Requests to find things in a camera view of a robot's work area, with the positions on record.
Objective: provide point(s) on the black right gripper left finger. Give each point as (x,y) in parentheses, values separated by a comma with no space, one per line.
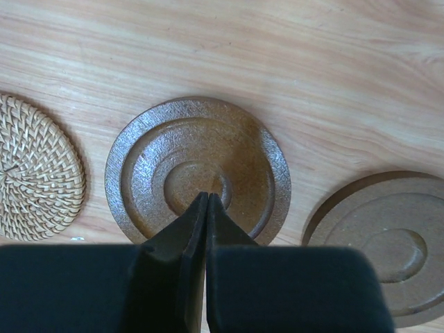
(156,286)

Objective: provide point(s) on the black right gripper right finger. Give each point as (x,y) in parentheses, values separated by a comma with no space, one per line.
(254,288)

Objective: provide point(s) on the brown wooden coaster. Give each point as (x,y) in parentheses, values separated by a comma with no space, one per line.
(170,153)
(395,218)

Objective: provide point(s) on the woven rattan coaster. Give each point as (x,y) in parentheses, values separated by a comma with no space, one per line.
(42,177)

